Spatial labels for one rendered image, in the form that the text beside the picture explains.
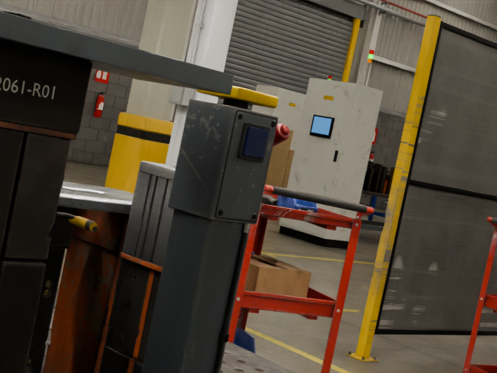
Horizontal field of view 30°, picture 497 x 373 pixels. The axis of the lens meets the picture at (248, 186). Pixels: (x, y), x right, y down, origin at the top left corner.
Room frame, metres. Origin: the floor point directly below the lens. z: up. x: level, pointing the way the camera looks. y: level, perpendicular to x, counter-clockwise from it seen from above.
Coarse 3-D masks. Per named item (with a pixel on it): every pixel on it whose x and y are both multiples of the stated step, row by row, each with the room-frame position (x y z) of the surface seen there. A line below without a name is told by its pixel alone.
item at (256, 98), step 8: (232, 88) 0.90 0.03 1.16; (240, 88) 0.90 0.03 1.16; (216, 96) 0.95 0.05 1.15; (224, 96) 0.91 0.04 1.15; (232, 96) 0.90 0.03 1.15; (240, 96) 0.90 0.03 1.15; (248, 96) 0.91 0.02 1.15; (256, 96) 0.92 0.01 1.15; (264, 96) 0.93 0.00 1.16; (272, 96) 0.94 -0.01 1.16; (224, 104) 0.93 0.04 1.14; (232, 104) 0.93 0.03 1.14; (240, 104) 0.93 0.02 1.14; (256, 104) 0.95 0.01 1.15; (264, 104) 0.93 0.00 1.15; (272, 104) 0.94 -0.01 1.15
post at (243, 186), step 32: (192, 128) 0.93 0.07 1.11; (224, 128) 0.90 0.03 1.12; (192, 160) 0.92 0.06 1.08; (224, 160) 0.90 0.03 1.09; (256, 160) 0.92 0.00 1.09; (192, 192) 0.91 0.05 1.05; (224, 192) 0.90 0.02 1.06; (256, 192) 0.93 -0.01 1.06; (192, 224) 0.92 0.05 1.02; (224, 224) 0.91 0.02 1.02; (192, 256) 0.91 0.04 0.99; (224, 256) 0.92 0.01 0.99; (160, 288) 0.94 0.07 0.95; (192, 288) 0.91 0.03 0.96; (224, 288) 0.93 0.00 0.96; (160, 320) 0.93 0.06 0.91; (192, 320) 0.90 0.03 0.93; (224, 320) 0.93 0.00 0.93; (160, 352) 0.92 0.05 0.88; (192, 352) 0.91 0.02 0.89
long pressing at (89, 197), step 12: (72, 192) 1.17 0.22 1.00; (84, 192) 1.20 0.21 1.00; (96, 192) 1.27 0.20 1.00; (108, 192) 1.27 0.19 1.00; (120, 192) 1.31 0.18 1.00; (60, 204) 1.10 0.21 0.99; (72, 204) 1.11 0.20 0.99; (84, 204) 1.12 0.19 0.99; (96, 204) 1.13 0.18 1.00; (108, 204) 1.15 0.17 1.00; (120, 204) 1.16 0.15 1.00
